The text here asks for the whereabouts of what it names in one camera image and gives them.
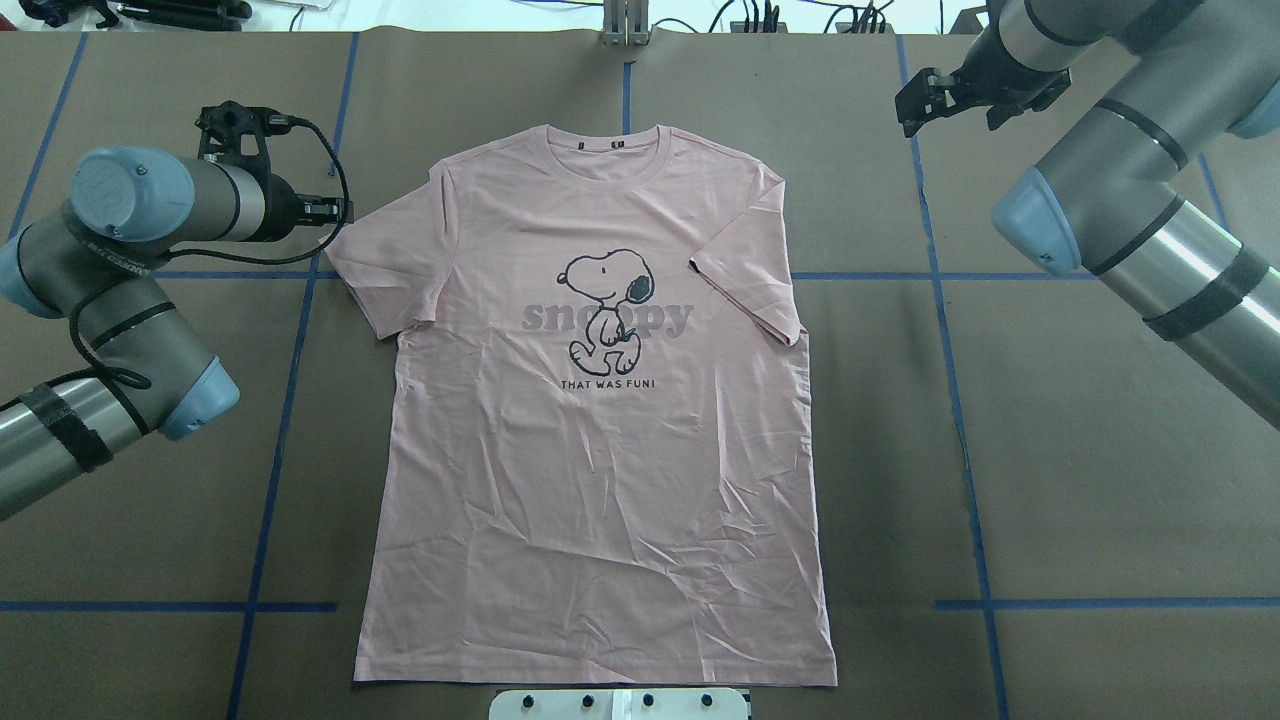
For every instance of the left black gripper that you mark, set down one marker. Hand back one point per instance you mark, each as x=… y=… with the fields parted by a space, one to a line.
x=283 y=208

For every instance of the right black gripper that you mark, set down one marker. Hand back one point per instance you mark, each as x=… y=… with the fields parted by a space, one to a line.
x=983 y=88

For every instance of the pink Snoopy t-shirt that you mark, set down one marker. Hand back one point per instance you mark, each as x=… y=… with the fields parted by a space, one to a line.
x=600 y=464

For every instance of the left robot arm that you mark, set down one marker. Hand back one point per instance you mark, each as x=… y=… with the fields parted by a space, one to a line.
x=92 y=264

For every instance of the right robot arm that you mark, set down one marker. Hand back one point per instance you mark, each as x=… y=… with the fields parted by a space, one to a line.
x=1102 y=199

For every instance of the aluminium frame post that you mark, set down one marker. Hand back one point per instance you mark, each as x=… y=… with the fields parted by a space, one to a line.
x=626 y=23

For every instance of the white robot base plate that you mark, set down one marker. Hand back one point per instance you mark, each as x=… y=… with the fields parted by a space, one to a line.
x=623 y=703

